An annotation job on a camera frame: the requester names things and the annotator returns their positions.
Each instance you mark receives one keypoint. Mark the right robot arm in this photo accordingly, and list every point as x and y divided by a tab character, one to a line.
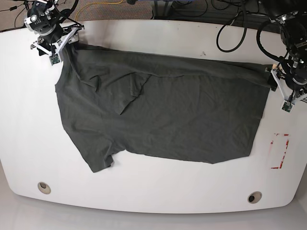
45	13

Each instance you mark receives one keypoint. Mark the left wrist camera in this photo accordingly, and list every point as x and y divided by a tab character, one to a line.
287	106

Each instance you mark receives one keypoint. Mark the left table grommet hole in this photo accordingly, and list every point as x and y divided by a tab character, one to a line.
44	188

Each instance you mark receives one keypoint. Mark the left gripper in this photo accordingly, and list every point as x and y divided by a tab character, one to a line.
290	89

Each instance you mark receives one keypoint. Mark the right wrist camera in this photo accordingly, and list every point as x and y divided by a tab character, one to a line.
54	59

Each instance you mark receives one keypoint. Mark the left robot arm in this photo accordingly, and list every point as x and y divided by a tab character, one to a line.
291	15

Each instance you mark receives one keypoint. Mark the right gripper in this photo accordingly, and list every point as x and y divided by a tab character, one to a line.
52	41

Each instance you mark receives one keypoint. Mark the table grommet hole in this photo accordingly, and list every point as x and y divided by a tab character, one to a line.
44	188
254	197

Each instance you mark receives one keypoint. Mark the red tape rectangle marking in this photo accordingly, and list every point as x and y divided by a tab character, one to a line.
277	150

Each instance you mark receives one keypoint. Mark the right table grommet hole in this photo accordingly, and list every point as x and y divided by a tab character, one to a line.
254	197

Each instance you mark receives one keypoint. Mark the dark grey t-shirt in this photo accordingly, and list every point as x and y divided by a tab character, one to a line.
168	107

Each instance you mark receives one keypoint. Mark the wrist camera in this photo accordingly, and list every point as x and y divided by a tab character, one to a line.
54	59
287	106

